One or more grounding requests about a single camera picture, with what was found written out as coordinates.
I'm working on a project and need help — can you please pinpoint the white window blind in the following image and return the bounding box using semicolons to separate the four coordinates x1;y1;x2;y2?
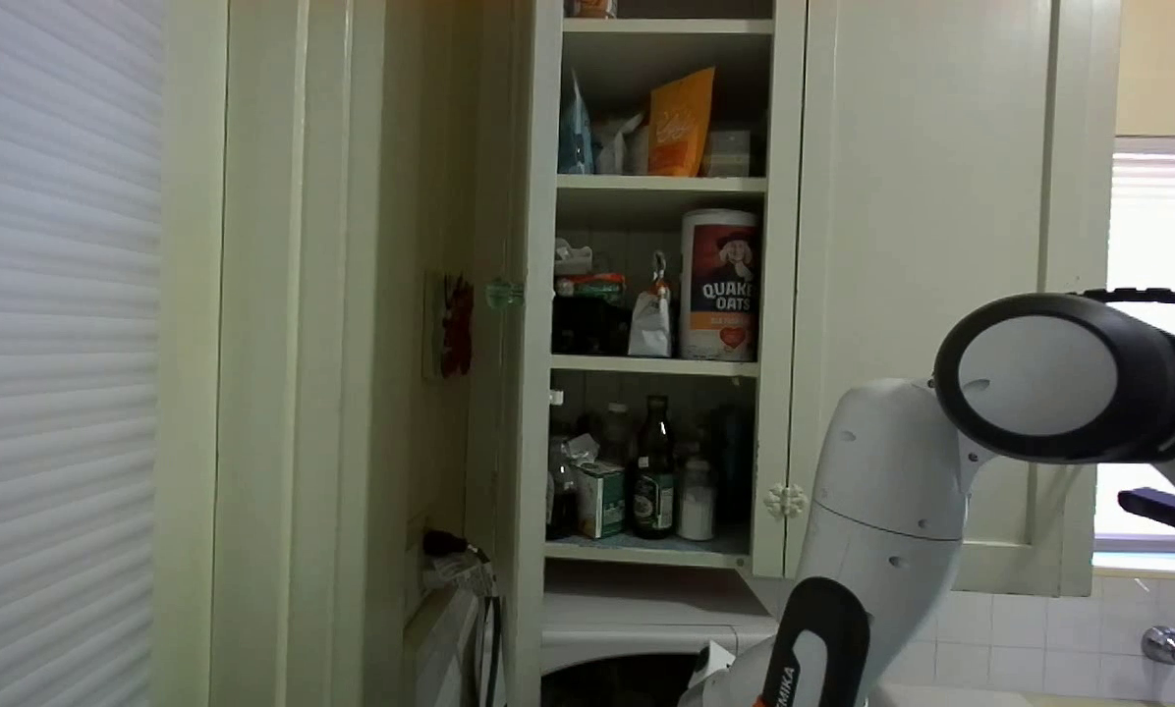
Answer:
0;0;165;707
1108;134;1175;541

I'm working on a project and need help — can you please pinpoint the red hanging item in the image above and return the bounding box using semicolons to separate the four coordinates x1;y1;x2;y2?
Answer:
431;271;476;384

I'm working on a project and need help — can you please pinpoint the small white pack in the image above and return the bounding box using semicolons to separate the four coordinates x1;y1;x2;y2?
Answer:
554;232;597;274

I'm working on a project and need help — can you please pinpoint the closed white cabinet door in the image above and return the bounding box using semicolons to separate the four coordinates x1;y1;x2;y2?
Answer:
752;0;1125;600

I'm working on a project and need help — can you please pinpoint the green and white box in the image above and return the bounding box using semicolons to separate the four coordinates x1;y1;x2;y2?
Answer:
572;460;628;541

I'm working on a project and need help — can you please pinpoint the small black device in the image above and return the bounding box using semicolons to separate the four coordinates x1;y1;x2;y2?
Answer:
419;528;492;561

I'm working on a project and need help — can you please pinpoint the crumpled foil bag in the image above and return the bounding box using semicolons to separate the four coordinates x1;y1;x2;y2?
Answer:
546;430;603;528

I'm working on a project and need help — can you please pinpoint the clear plastic bag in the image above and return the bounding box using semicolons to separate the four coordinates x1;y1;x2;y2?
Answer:
406;548;501;707

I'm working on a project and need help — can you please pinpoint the green tag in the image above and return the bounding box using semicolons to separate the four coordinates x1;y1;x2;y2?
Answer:
484;274;525;316

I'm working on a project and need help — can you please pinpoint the brown jar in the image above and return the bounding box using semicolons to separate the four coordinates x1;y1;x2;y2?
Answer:
593;400;638;466

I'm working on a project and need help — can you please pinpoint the white kitchen cabinet with shelves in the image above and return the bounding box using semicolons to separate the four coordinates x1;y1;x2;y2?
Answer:
521;0;812;589

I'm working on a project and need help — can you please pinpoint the plain white packet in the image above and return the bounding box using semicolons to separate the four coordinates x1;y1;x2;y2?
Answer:
593;112;653;177

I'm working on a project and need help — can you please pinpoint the open white cabinet door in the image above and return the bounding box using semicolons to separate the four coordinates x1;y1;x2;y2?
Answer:
466;0;546;582

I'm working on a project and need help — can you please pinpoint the black box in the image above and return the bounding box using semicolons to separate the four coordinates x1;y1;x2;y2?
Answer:
548;291;638;362

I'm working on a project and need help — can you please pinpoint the orange bag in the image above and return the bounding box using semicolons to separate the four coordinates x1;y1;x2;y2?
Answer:
640;62;719;181

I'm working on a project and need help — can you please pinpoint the red orange flat box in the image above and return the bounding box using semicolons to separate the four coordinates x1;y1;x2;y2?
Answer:
554;267;634;301

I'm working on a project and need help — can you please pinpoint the small white bottle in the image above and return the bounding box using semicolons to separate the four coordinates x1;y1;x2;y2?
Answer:
674;447;719;548

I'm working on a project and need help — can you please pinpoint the blue packet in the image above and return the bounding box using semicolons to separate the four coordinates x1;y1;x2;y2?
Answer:
559;76;601;177

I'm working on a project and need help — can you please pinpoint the white tub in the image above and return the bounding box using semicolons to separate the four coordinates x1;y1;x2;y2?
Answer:
702;125;753;181

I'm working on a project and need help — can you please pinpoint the white panel door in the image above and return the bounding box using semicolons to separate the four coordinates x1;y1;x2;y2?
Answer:
0;0;400;707

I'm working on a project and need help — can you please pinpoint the black power cable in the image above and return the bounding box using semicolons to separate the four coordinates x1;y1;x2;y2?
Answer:
478;587;507;707

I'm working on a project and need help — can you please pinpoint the white oats canister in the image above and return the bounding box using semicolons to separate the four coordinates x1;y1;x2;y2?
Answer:
674;206;763;367

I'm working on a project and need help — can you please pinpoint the white microwave oven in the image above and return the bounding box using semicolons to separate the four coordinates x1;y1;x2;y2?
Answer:
537;593;786;707

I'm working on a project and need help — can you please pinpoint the white plastic bag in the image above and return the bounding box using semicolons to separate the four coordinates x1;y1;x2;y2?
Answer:
626;248;678;362

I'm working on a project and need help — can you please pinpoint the dark glass bottle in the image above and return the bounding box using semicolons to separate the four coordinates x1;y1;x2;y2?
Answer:
628;390;678;541

